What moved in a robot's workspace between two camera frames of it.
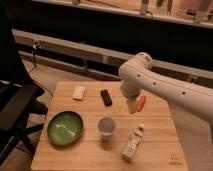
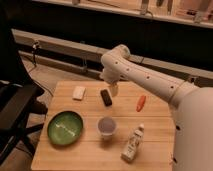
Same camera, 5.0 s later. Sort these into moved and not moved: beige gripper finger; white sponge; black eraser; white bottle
Moved: beige gripper finger
Not moved: white bottle; white sponge; black eraser
